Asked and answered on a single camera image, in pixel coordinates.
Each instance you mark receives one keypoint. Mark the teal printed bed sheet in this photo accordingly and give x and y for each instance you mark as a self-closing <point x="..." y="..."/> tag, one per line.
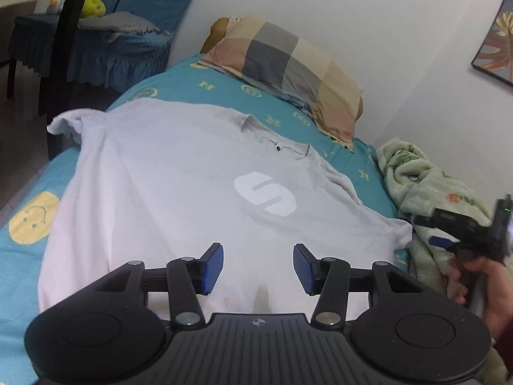
<point x="24" y="256"/>

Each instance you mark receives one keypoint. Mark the person's right hand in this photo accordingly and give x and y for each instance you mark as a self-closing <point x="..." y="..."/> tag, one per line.
<point x="497" y="292"/>

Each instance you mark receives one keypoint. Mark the white t-shirt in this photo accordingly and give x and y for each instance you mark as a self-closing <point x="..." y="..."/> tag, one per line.
<point x="160" y="176"/>

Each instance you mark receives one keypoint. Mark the wooden table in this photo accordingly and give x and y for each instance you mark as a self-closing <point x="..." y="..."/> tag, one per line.
<point x="60" y="68"/>

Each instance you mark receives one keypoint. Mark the small duck toy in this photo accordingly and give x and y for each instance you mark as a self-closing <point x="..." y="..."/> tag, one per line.
<point x="55" y="6"/>

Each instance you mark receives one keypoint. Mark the grey cloth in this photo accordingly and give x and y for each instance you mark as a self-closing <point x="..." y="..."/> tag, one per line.
<point x="120" y="22"/>

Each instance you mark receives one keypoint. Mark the green printed blanket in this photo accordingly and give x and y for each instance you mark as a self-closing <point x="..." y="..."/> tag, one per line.
<point x="421" y="176"/>

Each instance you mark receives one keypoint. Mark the framed leaf wall picture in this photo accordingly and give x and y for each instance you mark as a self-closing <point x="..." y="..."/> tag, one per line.
<point x="497" y="48"/>

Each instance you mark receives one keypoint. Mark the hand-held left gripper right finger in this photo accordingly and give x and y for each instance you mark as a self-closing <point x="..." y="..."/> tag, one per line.
<point x="304" y="268"/>

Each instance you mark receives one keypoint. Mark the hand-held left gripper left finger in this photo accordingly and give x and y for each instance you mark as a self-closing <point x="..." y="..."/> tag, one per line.
<point x="212" y="268"/>

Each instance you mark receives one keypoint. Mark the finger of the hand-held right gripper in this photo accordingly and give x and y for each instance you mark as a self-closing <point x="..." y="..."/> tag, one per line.
<point x="439" y="240"/>

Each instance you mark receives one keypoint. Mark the checkered pillow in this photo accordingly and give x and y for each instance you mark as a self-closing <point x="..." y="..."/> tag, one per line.
<point x="280" y="64"/>

